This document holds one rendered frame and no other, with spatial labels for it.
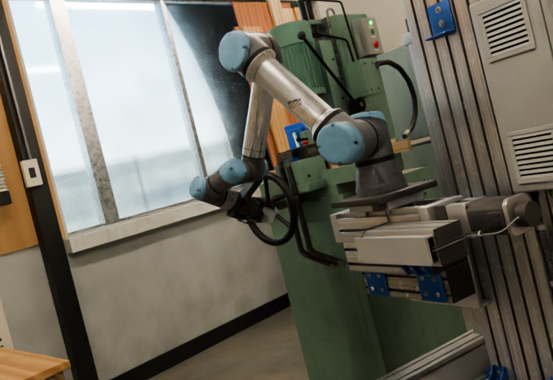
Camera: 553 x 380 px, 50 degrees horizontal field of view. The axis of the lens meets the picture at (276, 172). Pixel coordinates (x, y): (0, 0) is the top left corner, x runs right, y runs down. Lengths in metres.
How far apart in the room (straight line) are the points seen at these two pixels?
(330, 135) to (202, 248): 2.21
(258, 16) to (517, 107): 3.05
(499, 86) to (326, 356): 1.43
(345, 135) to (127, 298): 2.09
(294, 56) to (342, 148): 0.92
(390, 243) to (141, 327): 2.16
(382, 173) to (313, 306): 0.94
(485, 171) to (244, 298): 2.48
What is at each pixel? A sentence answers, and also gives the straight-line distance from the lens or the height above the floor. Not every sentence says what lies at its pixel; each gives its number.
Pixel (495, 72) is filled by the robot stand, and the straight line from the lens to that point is 1.52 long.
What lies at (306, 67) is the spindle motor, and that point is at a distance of 2.42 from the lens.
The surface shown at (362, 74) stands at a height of 1.24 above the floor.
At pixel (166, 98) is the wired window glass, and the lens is 3.78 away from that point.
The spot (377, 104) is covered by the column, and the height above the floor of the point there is 1.11.
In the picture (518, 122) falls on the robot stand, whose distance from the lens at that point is 1.50.
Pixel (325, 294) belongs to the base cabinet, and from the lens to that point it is 2.42.
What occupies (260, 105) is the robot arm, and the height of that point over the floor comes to 1.16.
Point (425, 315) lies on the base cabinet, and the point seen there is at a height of 0.22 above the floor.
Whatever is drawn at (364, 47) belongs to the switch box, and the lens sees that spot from 2.61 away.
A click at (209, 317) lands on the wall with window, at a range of 3.69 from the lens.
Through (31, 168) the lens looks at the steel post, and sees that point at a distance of 3.08.
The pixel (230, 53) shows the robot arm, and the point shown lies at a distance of 1.74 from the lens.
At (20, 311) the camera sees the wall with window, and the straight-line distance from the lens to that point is 3.13.
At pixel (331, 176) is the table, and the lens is 2.23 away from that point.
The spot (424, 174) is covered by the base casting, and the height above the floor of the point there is 0.77.
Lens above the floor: 0.98
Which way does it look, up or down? 1 degrees down
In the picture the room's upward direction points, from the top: 14 degrees counter-clockwise
